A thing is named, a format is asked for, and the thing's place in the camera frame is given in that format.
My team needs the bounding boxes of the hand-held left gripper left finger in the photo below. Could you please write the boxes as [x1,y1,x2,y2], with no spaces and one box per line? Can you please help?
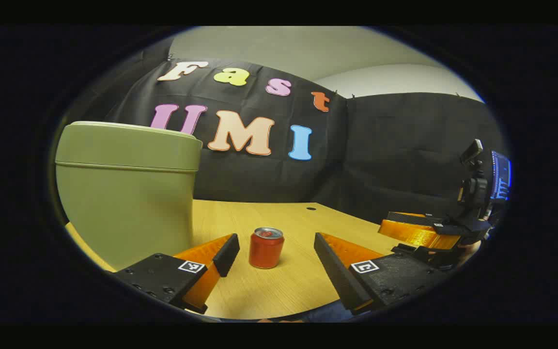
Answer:
[112,233,241,315]

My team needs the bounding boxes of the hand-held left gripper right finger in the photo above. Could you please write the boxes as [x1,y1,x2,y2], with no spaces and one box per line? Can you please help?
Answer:
[314,232,450,316]

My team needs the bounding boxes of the red pop can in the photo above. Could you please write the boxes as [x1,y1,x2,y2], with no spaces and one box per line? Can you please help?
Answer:
[249,227,285,270]

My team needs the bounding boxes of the green desktop garbage bin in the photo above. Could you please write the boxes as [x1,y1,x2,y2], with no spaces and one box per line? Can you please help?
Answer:
[55,121,203,271]

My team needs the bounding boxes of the wooden desktop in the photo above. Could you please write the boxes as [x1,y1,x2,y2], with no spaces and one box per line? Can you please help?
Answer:
[65,200,434,320]

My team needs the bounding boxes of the person's blue trousers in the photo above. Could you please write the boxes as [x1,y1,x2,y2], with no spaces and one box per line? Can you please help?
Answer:
[303,300,357,323]

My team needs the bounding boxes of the black backdrop cloth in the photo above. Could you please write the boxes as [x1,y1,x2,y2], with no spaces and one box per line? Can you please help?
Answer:
[66,39,507,228]

